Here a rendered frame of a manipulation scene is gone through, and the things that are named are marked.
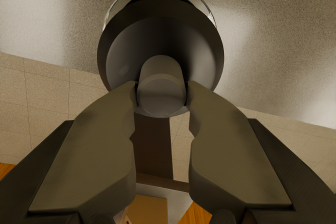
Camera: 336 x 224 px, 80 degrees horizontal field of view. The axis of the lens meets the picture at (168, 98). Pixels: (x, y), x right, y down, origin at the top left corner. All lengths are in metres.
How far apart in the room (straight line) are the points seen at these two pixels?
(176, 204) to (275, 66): 0.57
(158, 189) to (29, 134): 1.58
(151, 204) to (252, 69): 0.52
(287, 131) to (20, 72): 2.21
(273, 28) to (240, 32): 0.07
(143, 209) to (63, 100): 1.23
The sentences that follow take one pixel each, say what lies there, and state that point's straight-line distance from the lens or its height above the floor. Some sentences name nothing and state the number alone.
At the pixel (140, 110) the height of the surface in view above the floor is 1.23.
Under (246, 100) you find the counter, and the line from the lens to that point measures 0.53.
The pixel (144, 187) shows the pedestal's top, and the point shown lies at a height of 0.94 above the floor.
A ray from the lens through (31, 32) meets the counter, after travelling 0.49.
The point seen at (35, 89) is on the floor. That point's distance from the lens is 1.80.
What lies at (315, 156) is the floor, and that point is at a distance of 2.55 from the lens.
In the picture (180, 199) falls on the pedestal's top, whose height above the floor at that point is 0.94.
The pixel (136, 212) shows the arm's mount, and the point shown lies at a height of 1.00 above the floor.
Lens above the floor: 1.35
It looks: 58 degrees down
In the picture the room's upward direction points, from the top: 176 degrees clockwise
